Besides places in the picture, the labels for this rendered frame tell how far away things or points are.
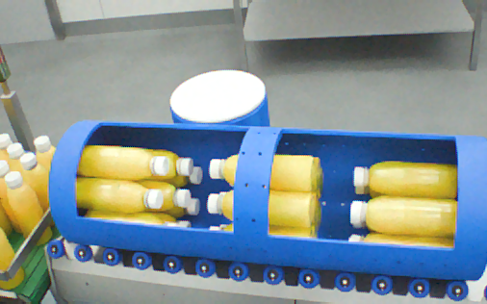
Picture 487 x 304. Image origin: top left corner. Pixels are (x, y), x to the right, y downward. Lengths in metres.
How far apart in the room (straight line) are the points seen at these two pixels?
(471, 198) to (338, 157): 0.36
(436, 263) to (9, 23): 4.53
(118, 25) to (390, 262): 4.00
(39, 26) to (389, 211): 4.27
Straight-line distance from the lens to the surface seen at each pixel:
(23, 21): 5.10
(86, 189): 1.25
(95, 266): 1.37
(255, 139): 1.11
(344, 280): 1.18
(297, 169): 1.10
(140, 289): 1.35
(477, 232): 1.04
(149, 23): 4.74
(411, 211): 1.08
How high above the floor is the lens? 1.88
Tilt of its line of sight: 36 degrees down
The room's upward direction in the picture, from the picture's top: 8 degrees counter-clockwise
